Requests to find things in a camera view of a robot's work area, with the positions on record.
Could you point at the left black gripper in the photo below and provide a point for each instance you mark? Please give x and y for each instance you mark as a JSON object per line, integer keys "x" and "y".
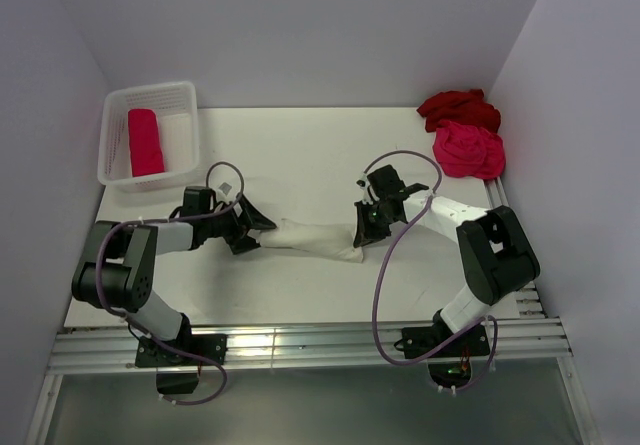
{"x": 249, "y": 219}

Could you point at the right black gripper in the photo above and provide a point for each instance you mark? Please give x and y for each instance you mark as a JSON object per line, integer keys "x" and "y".
{"x": 366, "y": 231}

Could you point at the white t shirt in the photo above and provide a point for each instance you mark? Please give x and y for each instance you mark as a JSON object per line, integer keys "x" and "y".
{"x": 329, "y": 241}

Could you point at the white plastic basket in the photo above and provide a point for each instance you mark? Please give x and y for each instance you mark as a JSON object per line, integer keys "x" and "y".
{"x": 175, "y": 106}

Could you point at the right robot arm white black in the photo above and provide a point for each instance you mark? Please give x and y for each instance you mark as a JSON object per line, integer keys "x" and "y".
{"x": 496, "y": 255}

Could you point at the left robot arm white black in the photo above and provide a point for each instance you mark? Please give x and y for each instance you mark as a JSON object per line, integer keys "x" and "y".
{"x": 116, "y": 270}

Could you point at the rolled pink t shirt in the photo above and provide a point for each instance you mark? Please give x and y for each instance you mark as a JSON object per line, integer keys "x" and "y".
{"x": 146, "y": 155}

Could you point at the dark red t shirt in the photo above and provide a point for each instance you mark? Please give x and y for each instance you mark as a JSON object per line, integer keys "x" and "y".
{"x": 463, "y": 107}

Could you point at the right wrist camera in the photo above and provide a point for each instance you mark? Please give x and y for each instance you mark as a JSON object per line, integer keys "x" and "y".
{"x": 364, "y": 185}

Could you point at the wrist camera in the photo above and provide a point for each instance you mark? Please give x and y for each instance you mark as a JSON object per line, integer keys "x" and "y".
{"x": 225, "y": 190}
{"x": 364, "y": 185}

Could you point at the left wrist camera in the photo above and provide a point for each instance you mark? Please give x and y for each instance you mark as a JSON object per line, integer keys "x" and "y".
{"x": 225, "y": 190}

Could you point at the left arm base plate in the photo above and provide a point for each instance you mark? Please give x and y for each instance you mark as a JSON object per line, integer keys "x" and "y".
{"x": 179, "y": 363}

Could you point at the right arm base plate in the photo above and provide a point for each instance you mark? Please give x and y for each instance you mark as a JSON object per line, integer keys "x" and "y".
{"x": 416, "y": 341}

